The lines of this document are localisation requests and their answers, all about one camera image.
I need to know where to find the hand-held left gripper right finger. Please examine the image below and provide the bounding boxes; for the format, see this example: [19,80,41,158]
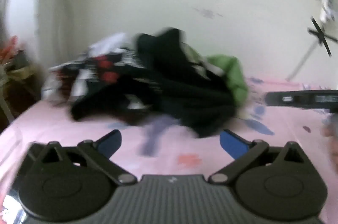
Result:
[210,129,305,185]

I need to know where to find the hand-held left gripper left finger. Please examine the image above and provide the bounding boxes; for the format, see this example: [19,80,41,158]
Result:
[40,129,138,185]

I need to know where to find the black white red patterned garment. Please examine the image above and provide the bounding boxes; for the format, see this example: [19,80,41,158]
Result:
[42,40,159,114]

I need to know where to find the person's right hand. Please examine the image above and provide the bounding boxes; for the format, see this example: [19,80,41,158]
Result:
[323,113,338,161]

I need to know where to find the pink floral bedsheet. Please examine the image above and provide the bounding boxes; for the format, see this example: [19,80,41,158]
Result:
[0,76,338,224]

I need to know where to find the black tape cross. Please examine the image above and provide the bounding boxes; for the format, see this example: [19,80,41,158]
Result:
[308,17,338,56]

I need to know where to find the dark cluttered side table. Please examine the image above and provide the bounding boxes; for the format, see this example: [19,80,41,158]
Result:
[0,51,46,132]

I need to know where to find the red orange object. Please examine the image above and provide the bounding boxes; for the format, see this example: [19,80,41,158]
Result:
[0,36,20,64]

